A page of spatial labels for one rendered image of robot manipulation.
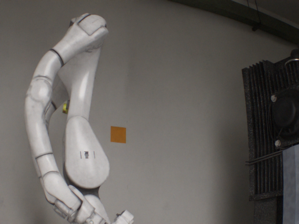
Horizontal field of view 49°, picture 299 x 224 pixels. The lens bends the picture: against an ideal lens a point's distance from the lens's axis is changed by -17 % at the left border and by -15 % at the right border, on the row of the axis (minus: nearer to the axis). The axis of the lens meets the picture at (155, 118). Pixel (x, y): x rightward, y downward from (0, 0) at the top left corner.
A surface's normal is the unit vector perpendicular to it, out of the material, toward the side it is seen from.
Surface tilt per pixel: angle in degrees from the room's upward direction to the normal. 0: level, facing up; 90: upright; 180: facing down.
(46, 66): 94
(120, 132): 90
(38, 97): 98
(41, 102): 104
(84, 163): 90
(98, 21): 73
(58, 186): 96
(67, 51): 113
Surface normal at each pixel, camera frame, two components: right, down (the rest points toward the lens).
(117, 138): 0.40, -0.27
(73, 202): 0.52, 0.02
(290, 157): -0.95, -0.08
